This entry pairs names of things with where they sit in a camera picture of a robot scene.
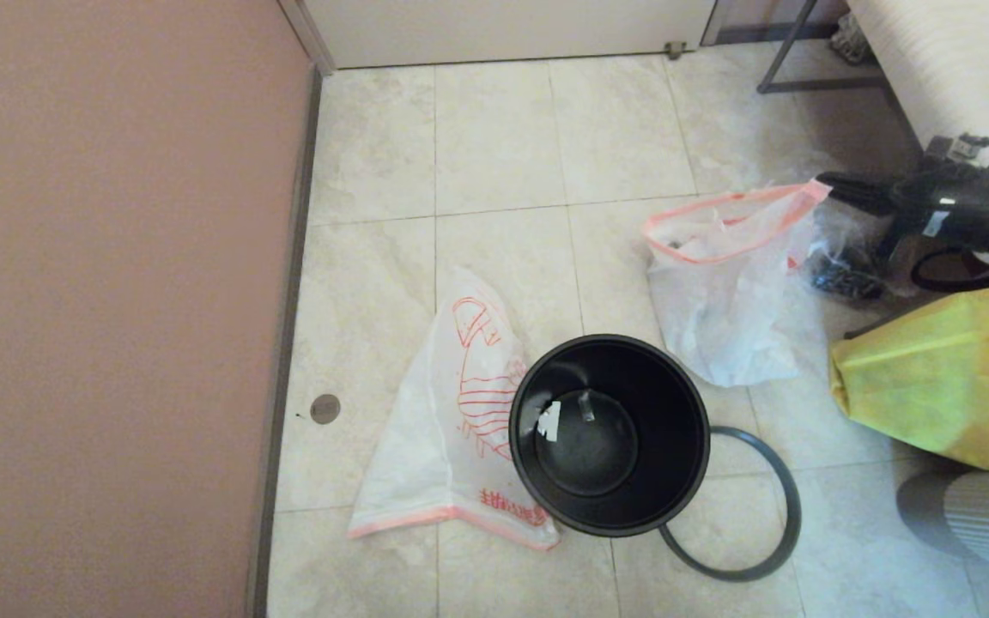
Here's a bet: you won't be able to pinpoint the white door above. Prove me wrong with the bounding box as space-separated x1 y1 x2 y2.
301 0 719 71

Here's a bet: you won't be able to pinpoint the white bag pink rim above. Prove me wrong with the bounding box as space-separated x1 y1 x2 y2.
642 179 832 389

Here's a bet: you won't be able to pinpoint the small grey patterned item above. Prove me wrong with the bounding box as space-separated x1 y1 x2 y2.
829 15 871 66

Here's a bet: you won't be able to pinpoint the clear plastic bag dark contents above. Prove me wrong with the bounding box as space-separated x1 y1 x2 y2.
791 159 925 303

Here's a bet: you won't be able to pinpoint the grey bin rim ring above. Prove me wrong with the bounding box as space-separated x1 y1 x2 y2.
658 426 803 583

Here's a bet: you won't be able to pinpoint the grey ribbed round object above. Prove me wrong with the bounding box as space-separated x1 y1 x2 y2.
896 468 989 578

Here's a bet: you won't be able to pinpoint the yellow fabric bag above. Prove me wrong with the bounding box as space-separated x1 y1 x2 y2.
828 279 989 471

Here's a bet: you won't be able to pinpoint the dark wooden board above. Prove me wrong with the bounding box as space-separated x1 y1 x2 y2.
845 296 916 340

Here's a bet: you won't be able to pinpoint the white door frame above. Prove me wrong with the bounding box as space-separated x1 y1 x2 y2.
278 0 337 78

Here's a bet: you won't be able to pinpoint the fresh white orange-printed bag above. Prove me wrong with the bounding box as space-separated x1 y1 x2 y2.
349 266 560 550

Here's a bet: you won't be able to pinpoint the black round trash bin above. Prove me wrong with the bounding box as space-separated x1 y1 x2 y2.
508 334 712 538

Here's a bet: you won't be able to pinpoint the grey baseboard strip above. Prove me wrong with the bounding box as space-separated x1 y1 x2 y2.
246 69 324 618

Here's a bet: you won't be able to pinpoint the beige wooden table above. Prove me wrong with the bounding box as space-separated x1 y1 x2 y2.
842 0 989 267

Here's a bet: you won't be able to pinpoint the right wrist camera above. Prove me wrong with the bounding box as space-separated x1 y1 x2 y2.
945 133 989 173

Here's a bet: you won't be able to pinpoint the dark metal furniture frame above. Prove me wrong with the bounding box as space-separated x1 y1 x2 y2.
755 0 899 97

